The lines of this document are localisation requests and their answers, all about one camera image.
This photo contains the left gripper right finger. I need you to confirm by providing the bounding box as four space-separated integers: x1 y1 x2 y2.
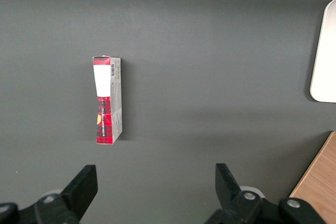
204 163 328 224

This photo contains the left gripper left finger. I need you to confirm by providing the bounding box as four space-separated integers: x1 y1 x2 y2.
0 165 99 224

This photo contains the white rectangular tray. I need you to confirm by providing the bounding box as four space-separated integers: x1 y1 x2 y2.
309 0 336 103

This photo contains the red plaid cardboard box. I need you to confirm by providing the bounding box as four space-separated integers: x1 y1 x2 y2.
92 55 123 146

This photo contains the light wooden board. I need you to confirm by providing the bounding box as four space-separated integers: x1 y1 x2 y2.
289 131 336 224

